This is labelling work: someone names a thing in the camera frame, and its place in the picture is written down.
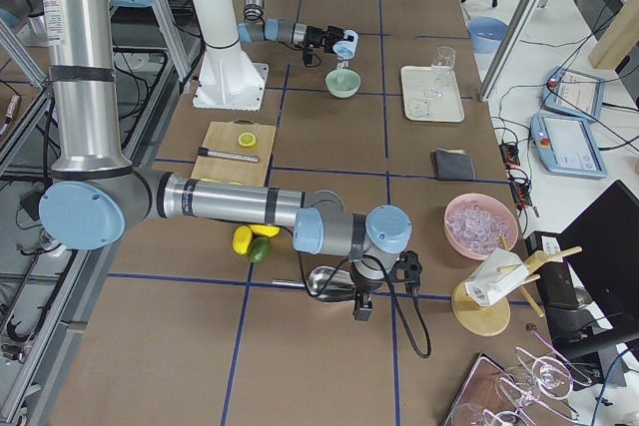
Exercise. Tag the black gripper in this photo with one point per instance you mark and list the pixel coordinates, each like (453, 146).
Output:
(316, 36)
(360, 287)

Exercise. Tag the light blue cup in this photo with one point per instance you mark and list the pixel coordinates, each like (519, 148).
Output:
(345, 48)

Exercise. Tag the green bowl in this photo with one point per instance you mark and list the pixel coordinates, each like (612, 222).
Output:
(345, 90)

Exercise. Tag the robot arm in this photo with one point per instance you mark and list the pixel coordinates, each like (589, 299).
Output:
(97, 193)
(257, 28)

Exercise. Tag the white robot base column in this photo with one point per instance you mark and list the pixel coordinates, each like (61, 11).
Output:
(228, 79)

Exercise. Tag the ice cubes in green bowl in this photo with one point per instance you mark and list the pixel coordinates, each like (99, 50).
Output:
(341, 75)

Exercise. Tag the steel ice scoop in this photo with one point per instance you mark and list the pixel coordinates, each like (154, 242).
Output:
(326, 284)

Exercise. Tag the pink bowl of ice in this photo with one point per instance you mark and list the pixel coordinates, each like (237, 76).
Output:
(476, 224)

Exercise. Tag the blue bowl with fork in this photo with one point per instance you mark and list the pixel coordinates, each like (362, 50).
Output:
(486, 34)

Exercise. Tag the clear wine glass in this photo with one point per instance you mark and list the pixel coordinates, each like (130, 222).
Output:
(441, 70)

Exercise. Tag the cream bear tray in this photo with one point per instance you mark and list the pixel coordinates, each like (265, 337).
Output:
(414, 82)

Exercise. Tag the wooden stand with carton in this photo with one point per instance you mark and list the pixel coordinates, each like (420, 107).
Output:
(480, 302)

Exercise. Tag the green lime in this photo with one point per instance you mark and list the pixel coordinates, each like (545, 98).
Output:
(259, 249)

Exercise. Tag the whole yellow lemon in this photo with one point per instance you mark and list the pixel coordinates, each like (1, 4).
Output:
(265, 230)

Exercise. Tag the lemon half slice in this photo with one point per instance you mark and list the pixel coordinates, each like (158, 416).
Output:
(247, 140)

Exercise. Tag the wooden cutting board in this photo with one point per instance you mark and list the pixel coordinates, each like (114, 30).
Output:
(223, 136)

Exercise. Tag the grey folded cloth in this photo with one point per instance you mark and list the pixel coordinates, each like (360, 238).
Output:
(452, 165)

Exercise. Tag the tray of wine glasses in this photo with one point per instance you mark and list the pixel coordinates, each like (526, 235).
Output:
(532, 391)

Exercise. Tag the blue teach pendant far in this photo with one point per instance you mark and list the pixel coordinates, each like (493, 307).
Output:
(573, 93)

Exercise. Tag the blue teach pendant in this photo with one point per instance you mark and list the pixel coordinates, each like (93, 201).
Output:
(566, 146)
(573, 93)

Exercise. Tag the black monitor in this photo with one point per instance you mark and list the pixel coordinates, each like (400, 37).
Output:
(607, 266)

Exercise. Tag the blue teach pendant near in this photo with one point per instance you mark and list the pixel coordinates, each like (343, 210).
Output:
(566, 146)

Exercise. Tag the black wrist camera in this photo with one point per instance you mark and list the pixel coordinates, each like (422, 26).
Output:
(407, 271)
(310, 58)

